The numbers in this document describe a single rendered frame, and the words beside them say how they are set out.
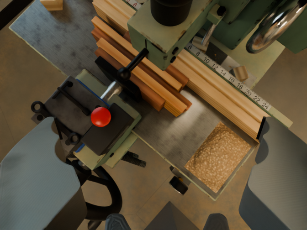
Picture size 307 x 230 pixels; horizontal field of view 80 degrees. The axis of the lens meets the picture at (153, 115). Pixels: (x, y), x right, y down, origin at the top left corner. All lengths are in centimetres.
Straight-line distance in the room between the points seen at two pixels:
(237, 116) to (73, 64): 37
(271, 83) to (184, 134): 125
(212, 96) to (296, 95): 132
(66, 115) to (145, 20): 19
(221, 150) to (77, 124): 27
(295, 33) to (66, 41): 45
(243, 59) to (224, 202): 106
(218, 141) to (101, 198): 112
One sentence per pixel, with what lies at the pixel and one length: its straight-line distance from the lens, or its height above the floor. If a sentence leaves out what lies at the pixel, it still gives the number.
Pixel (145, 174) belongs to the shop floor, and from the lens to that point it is 133.
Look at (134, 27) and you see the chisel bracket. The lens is 27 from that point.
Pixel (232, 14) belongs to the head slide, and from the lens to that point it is 35.
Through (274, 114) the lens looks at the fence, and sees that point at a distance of 41.
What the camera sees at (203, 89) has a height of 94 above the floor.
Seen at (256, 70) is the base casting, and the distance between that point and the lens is 60.
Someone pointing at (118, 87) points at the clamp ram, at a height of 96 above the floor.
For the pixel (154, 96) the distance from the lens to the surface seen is 33.
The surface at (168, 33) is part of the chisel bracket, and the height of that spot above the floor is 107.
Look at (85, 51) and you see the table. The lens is 47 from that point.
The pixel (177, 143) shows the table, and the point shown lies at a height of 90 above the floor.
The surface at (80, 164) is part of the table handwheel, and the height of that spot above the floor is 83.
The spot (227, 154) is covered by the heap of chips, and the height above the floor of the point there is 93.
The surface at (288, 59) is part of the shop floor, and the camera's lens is 173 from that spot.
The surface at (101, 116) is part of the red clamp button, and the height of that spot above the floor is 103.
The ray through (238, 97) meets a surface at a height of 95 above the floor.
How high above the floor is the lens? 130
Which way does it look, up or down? 84 degrees down
